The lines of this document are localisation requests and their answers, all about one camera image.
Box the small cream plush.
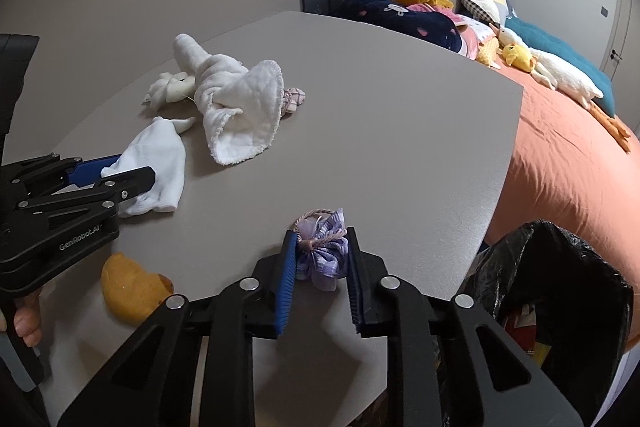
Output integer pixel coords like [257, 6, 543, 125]
[141, 71, 197, 110]

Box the navy printed pillow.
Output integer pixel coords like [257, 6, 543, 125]
[334, 0, 465, 52]

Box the purple bow hair tie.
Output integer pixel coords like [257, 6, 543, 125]
[294, 207, 351, 293]

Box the tan plush toy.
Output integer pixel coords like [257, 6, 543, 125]
[101, 253, 175, 326]

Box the white towel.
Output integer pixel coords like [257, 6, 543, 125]
[172, 33, 286, 166]

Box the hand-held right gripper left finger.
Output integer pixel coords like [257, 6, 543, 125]
[57, 229, 301, 427]

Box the white goose plush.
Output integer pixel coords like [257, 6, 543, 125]
[495, 27, 632, 152]

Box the black trash bag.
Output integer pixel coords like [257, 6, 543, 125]
[435, 219, 635, 427]

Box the yellow duck plush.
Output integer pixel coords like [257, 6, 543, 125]
[501, 43, 537, 72]

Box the white door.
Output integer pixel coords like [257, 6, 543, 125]
[597, 0, 640, 132]

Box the teal pillow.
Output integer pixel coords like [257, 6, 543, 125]
[504, 16, 617, 118]

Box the white sock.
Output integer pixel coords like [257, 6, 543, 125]
[100, 116, 197, 218]

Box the person's left hand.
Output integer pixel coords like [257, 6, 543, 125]
[0, 293, 44, 349]

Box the pink pillow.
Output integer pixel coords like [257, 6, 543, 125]
[407, 3, 496, 60]

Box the yellow knit cloth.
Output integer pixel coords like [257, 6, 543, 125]
[475, 37, 501, 68]

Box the checkered pillow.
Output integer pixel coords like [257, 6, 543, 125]
[457, 0, 516, 30]

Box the bed with orange sheet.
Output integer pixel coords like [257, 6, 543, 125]
[482, 57, 640, 343]

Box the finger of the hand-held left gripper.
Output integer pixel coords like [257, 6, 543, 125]
[17, 166, 157, 229]
[5, 153, 125, 198]

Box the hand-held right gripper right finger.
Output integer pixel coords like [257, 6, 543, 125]
[345, 227, 586, 427]

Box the pink plaid cloth bow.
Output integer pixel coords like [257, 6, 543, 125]
[281, 88, 307, 114]

